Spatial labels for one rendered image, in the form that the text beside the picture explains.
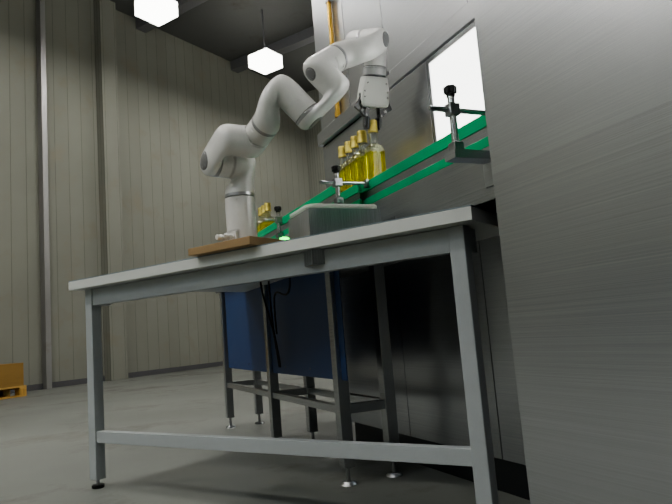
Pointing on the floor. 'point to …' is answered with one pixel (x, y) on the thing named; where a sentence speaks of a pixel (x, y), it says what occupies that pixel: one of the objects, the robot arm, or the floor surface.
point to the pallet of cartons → (12, 373)
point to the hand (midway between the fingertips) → (372, 123)
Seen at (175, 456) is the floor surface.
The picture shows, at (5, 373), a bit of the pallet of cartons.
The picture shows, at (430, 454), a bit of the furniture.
